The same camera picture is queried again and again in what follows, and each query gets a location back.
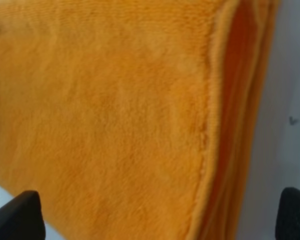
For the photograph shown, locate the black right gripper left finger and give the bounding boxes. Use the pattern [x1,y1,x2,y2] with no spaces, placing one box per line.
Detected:
[0,190,46,240]

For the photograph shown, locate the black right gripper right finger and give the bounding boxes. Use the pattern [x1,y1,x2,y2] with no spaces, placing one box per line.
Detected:
[275,187,300,240]

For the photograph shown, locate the orange towel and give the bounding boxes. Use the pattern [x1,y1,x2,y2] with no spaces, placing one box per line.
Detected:
[0,0,279,240]

